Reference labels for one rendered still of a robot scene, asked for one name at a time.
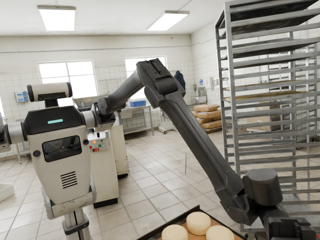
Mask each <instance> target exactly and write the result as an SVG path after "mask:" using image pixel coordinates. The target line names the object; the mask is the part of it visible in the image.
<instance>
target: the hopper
mask: <svg viewBox="0 0 320 240"><path fill-rule="evenodd" d="M108 95H109V94H106V95H98V96H90V97H82V98H74V99H72V100H73V101H74V103H75V104H76V106H77V107H78V108H80V107H87V106H92V105H93V103H94V102H98V99H99V98H101V97H104V96H108Z"/></svg>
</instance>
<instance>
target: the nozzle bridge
mask: <svg viewBox="0 0 320 240"><path fill-rule="evenodd" d="M91 108H92V106H87V107H80V108H78V107H76V109H77V110H78V111H79V112H83V111H88V110H89V111H90V110H91ZM114 114H118V118H119V124H122V121H121V115H120V113H117V111H115V112H114Z"/></svg>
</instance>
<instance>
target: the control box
mask: <svg viewBox="0 0 320 240"><path fill-rule="evenodd" d="M94 140H95V141H96V143H93V141H94ZM100 140H103V142H101V141H100ZM99 144H100V145H101V147H99ZM89 146H92V148H91V149H90V152H96V151H97V149H98V151H101V150H107V145H106V139H105V137H104V138H98V139H92V140H89ZM93 149H95V151H94V150H93Z"/></svg>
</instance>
